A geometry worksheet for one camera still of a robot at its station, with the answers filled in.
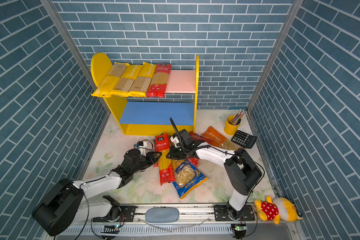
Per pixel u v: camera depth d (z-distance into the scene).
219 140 0.97
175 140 0.82
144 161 0.74
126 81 0.75
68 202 0.42
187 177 0.83
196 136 0.97
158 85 0.72
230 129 1.02
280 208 0.70
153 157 0.78
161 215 0.71
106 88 0.71
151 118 0.95
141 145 0.79
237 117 0.99
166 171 0.80
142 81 0.75
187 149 0.68
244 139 1.02
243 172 0.46
